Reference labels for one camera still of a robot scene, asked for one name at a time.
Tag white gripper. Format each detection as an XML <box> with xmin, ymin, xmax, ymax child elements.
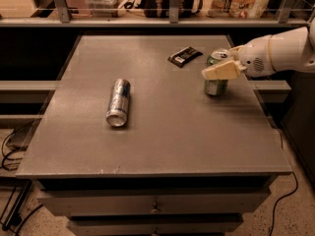
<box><xmin>202</xmin><ymin>34</ymin><xmax>276</xmax><ymax>81</ymax></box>

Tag green soda can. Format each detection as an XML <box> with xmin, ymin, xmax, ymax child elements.
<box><xmin>204</xmin><ymin>48</ymin><xmax>230</xmax><ymax>96</ymax></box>

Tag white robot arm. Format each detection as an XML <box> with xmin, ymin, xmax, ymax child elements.
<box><xmin>202</xmin><ymin>21</ymin><xmax>315</xmax><ymax>80</ymax></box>

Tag silver blue energy drink can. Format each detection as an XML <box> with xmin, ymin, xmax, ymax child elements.
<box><xmin>106</xmin><ymin>79</ymin><xmax>131</xmax><ymax>127</ymax></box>

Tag black snack bar wrapper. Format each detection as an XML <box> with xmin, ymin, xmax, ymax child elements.
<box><xmin>167</xmin><ymin>46</ymin><xmax>202</xmax><ymax>68</ymax></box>

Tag printed snack bag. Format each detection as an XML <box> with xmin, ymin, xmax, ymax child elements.
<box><xmin>208</xmin><ymin>0</ymin><xmax>270</xmax><ymax>19</ymax></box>

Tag black backpack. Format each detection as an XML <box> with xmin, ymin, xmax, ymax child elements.
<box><xmin>124</xmin><ymin>0</ymin><xmax>203</xmax><ymax>18</ymax></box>

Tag grey drawer cabinet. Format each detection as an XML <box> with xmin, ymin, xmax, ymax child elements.
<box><xmin>17</xmin><ymin>35</ymin><xmax>291</xmax><ymax>236</ymax></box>

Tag upper grey drawer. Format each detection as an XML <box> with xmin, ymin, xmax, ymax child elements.
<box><xmin>37</xmin><ymin>188</ymin><xmax>271</xmax><ymax>217</ymax></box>

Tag grey drawer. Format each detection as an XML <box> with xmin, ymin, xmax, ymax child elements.
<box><xmin>67</xmin><ymin>215</ymin><xmax>243</xmax><ymax>236</ymax></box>
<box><xmin>37</xmin><ymin>188</ymin><xmax>271</xmax><ymax>217</ymax></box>

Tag lower grey drawer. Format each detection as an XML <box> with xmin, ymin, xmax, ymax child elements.
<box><xmin>67</xmin><ymin>215</ymin><xmax>243</xmax><ymax>236</ymax></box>

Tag black cable right floor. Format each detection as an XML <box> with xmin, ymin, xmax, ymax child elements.
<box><xmin>267</xmin><ymin>128</ymin><xmax>299</xmax><ymax>236</ymax></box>

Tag metal shelf rail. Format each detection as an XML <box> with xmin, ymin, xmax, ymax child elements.
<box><xmin>0</xmin><ymin>0</ymin><xmax>314</xmax><ymax>28</ymax></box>

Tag black cables left floor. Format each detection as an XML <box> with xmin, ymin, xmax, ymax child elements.
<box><xmin>0</xmin><ymin>121</ymin><xmax>43</xmax><ymax>236</ymax></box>

